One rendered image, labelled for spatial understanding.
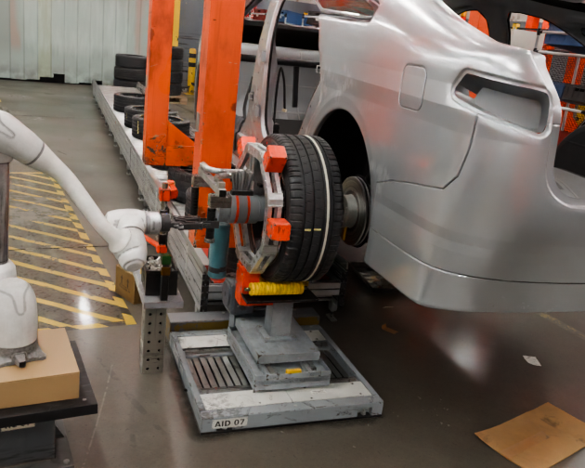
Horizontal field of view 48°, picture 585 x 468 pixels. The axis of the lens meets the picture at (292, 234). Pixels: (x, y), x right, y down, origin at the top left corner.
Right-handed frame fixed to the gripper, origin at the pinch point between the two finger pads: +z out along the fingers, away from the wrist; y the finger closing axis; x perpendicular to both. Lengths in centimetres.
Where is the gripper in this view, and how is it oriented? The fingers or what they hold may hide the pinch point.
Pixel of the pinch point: (210, 223)
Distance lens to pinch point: 269.6
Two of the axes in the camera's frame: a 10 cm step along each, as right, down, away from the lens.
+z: 9.4, 0.0, 3.5
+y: 3.3, 3.1, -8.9
